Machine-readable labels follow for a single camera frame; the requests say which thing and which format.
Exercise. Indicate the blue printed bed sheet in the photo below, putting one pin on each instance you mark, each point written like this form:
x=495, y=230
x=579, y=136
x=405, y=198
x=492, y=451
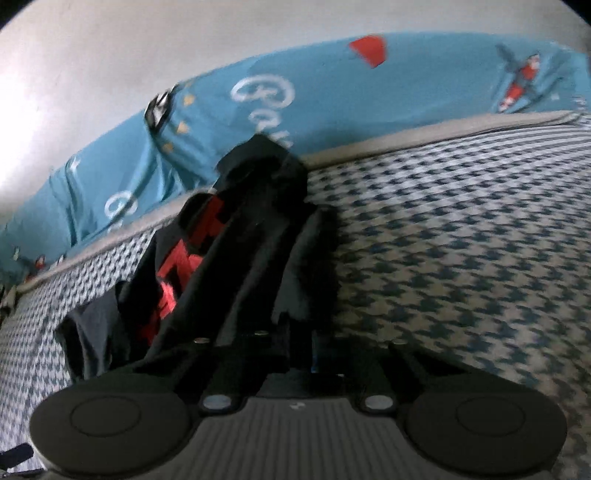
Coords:
x=323, y=92

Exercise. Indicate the black t-shirt red print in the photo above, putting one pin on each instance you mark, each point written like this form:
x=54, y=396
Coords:
x=258, y=221

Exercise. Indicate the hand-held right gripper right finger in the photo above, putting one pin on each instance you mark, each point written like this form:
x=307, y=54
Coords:
x=369, y=387

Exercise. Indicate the houndstooth mattress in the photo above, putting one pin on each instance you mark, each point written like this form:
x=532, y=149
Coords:
x=438, y=230

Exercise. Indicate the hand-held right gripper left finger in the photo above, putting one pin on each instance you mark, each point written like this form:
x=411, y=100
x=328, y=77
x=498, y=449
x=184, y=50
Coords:
x=235, y=369

